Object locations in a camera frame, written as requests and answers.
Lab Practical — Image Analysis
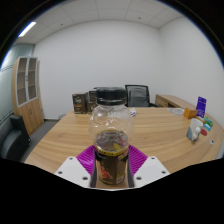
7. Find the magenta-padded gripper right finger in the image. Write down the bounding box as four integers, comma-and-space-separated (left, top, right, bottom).
127, 144, 171, 189

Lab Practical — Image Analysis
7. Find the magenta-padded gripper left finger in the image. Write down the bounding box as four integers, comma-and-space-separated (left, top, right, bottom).
54, 144, 98, 189

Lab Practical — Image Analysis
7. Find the clear black-capped drink bottle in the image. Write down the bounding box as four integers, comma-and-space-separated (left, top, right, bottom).
87, 86, 136, 187

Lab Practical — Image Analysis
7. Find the white ceramic mug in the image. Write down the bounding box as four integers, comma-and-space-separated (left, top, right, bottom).
185, 117, 204, 144

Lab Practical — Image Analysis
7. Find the round white paper sheet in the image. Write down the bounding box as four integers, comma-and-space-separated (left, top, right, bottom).
169, 107, 186, 117

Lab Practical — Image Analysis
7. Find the black leather sofa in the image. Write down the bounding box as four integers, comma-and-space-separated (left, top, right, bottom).
0, 114, 32, 162

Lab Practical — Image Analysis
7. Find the small dark brown box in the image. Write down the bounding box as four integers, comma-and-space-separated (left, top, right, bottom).
71, 92, 88, 115

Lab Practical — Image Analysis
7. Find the orange cardboard box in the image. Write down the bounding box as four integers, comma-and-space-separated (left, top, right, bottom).
183, 107, 198, 120

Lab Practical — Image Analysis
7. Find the wooden shelf cabinet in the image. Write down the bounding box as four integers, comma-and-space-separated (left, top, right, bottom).
10, 55, 45, 136

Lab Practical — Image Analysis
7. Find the large dark brown box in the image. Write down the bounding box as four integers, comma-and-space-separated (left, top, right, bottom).
85, 89, 98, 115

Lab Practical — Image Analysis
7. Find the grey mesh office chair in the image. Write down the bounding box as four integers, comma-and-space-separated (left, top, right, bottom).
124, 84, 158, 108

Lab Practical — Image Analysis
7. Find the flat green box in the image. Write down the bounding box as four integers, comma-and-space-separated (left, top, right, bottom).
203, 116, 214, 128

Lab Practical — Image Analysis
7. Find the purple standing sign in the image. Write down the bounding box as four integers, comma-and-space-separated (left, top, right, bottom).
195, 96, 208, 119

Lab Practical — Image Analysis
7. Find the rectangular ceiling light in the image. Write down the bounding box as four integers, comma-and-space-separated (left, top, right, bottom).
17, 21, 37, 38

